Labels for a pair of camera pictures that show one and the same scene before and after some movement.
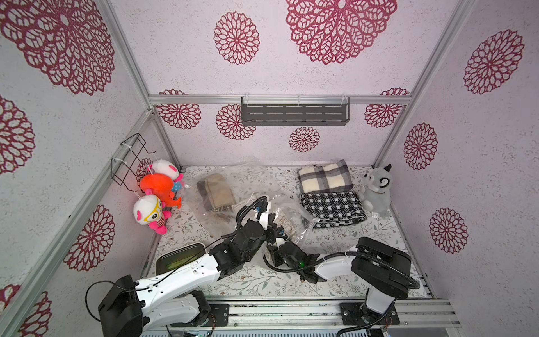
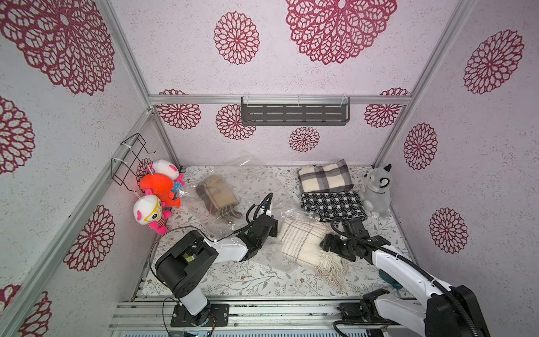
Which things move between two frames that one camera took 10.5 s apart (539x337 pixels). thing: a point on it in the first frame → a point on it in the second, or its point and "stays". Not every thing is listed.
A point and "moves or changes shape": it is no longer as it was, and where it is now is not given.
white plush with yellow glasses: [148, 210] stays
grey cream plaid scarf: [330, 177] stays
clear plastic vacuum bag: [213, 196] moves or changes shape
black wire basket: [124, 166] stays
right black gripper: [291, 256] → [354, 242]
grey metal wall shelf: [295, 110] stays
